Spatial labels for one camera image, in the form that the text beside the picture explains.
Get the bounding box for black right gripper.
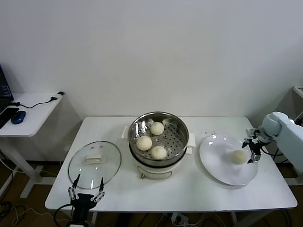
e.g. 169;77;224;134
241;137;263;164

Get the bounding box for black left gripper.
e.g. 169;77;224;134
68;174;105;220

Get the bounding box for white steamed baozi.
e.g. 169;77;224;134
151;122;165;135
231;149;248;165
136;136;153;151
151;145;168;160

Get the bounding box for glass pot lid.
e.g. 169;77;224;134
68;140;123;190

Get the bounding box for stainless steel steamer basket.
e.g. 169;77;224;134
129;111;190;166

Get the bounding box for white round plate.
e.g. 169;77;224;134
198;134;258;186

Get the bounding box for cream electric cooking pot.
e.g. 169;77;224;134
122;125;196;180

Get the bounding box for white side desk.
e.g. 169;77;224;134
0;91;67;199

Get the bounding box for white power strip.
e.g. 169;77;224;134
170;212;190;225

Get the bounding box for blue computer mouse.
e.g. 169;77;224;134
11;110;27;124

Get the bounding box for black laptop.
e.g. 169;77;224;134
0;61;15;129

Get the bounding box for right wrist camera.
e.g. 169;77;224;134
246;127;260;138

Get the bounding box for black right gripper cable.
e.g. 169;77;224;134
260;141;285;157

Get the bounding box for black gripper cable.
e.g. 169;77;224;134
54;204;74;227
260;141;285;157

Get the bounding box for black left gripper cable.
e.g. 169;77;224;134
54;204;74;227

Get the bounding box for white floor cable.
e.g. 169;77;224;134
11;205;60;225

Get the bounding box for black floor cables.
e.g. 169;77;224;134
0;201;27;227

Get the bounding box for black cable with adapter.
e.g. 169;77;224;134
10;91;66;109

